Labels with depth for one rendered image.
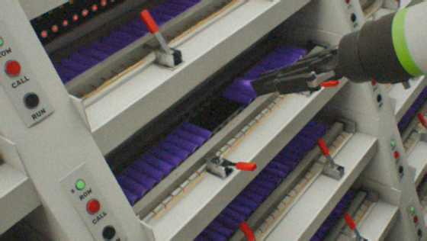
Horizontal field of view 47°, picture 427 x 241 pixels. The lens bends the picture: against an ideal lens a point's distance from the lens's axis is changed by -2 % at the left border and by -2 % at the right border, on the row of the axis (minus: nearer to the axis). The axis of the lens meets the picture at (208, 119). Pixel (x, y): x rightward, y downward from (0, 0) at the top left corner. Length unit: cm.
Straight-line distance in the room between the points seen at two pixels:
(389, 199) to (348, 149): 20
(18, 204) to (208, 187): 31
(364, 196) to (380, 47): 65
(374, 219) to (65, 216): 81
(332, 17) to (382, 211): 49
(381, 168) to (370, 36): 59
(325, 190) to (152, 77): 47
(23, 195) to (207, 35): 39
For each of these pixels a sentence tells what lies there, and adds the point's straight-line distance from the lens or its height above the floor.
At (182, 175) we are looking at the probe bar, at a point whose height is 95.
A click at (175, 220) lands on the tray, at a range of 76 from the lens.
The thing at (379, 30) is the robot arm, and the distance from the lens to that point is 69.
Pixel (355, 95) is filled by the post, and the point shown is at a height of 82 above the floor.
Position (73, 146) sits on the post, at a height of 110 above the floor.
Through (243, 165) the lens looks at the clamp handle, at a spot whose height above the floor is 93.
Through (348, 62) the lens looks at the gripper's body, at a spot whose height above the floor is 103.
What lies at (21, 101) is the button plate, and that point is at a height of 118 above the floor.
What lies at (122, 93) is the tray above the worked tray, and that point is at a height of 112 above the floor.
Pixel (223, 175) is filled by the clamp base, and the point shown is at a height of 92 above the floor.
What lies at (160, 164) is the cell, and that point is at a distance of 83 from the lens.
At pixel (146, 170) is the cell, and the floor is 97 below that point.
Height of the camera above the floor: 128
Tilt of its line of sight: 20 degrees down
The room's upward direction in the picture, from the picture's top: 25 degrees counter-clockwise
